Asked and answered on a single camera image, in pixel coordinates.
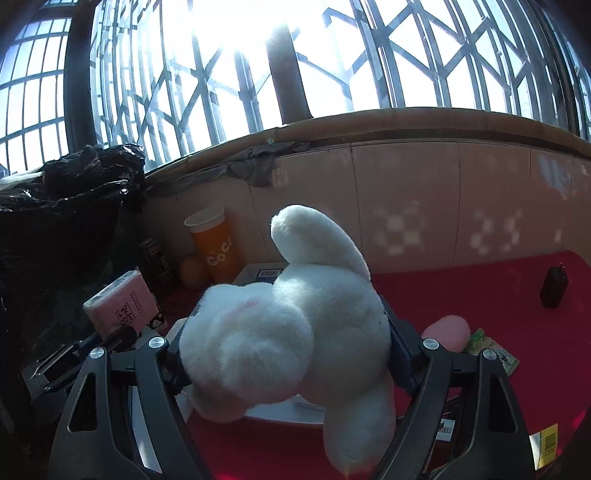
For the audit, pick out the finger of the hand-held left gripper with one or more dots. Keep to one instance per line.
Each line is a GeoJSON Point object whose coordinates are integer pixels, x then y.
{"type": "Point", "coordinates": [115, 344]}

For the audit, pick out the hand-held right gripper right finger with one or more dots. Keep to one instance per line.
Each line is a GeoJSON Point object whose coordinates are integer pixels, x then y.
{"type": "Point", "coordinates": [429, 369]}

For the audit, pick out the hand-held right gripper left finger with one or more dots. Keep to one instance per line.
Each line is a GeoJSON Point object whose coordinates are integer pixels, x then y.
{"type": "Point", "coordinates": [157, 364]}

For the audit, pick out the white plush toy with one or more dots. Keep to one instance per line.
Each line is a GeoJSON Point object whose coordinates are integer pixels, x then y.
{"type": "Point", "coordinates": [286, 332]}

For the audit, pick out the white plastic tray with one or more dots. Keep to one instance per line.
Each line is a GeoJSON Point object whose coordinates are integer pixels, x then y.
{"type": "Point", "coordinates": [286, 413]}

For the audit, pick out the pink plush toy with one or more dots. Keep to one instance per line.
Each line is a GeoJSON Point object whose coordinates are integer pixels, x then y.
{"type": "Point", "coordinates": [448, 332]}

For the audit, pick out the pink tissue packet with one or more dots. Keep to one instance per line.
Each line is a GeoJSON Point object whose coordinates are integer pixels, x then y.
{"type": "Point", "coordinates": [120, 300]}

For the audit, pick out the green snack packet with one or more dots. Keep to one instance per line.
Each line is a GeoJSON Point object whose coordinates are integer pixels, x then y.
{"type": "Point", "coordinates": [478, 341]}

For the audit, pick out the small printed box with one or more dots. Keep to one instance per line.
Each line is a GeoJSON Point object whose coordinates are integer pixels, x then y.
{"type": "Point", "coordinates": [447, 429]}

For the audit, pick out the dark drink can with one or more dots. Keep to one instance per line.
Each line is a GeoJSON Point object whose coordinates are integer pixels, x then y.
{"type": "Point", "coordinates": [154, 267]}

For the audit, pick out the orange fruit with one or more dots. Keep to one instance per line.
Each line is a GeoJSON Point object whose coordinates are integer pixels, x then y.
{"type": "Point", "coordinates": [194, 272]}

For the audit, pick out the red table cloth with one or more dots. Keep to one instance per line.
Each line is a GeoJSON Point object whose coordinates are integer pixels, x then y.
{"type": "Point", "coordinates": [485, 286]}

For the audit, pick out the orange paper cup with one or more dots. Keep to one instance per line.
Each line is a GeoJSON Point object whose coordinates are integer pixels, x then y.
{"type": "Point", "coordinates": [217, 249]}

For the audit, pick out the yellow barcode label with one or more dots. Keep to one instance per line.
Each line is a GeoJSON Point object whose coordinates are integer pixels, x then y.
{"type": "Point", "coordinates": [547, 443]}

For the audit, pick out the black trash bag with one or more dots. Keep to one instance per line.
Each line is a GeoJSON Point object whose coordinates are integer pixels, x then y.
{"type": "Point", "coordinates": [60, 207]}

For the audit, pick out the black power adapter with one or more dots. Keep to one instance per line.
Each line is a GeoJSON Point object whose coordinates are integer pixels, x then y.
{"type": "Point", "coordinates": [553, 288]}

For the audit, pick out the grey cloth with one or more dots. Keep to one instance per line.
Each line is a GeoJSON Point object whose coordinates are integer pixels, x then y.
{"type": "Point", "coordinates": [258, 166]}

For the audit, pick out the wooden window sill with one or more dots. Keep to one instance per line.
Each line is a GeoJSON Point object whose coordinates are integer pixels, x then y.
{"type": "Point", "coordinates": [415, 122]}

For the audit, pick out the metal window grille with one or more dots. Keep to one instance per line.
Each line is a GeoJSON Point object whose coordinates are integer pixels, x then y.
{"type": "Point", "coordinates": [415, 55]}

